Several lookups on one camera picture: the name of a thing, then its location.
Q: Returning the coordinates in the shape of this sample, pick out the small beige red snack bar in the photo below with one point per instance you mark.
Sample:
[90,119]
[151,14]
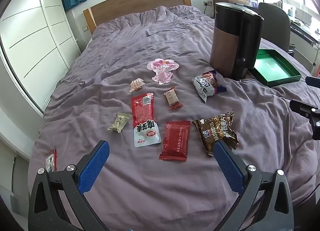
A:
[172,98]

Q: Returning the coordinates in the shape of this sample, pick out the green tray box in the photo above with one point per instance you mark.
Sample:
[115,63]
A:
[272,68]

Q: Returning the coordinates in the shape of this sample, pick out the small red sachet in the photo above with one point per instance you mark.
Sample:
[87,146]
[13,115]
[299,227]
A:
[50,161]

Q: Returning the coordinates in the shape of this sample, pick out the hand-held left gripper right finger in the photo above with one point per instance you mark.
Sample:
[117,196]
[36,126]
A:
[228,166]

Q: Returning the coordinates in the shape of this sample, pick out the white wardrobe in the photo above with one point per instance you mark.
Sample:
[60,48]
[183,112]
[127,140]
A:
[32,33]

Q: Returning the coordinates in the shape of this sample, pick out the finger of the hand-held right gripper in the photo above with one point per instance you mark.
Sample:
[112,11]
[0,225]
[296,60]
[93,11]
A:
[306,109]
[313,81]

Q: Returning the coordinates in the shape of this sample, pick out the brown crinkled snack packet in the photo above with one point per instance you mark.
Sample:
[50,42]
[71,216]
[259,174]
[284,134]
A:
[215,128]

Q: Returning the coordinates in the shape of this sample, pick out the wooden headboard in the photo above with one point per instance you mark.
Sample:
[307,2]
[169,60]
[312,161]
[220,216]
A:
[135,1]

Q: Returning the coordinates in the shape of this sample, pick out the brown black electric kettle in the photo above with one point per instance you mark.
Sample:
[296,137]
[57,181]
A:
[230,43]

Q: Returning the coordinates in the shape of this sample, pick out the olive green candy packet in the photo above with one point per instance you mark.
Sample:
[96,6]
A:
[119,122]

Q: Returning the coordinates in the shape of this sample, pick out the white blue wafer packet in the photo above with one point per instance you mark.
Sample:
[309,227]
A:
[205,86]

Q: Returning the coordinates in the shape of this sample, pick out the grey office chair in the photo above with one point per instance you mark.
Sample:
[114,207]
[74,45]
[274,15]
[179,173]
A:
[275,21]

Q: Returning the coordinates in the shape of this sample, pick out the white desk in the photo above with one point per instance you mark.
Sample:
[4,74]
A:
[302,36]

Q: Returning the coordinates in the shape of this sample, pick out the wall socket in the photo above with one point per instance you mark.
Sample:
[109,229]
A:
[207,3]

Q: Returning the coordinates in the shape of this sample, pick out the square red snack packet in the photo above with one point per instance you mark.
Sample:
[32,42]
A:
[175,141]

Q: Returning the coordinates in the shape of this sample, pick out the pink striped candy packet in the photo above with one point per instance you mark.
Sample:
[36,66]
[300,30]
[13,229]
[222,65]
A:
[137,85]

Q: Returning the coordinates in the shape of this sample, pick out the pink flower snack packet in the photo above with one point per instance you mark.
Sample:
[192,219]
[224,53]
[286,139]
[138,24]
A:
[162,67]

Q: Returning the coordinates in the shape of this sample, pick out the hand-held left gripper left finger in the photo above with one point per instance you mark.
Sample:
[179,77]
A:
[96,163]

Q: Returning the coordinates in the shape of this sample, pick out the long red snack packet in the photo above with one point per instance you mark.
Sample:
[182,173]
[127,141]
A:
[143,111]

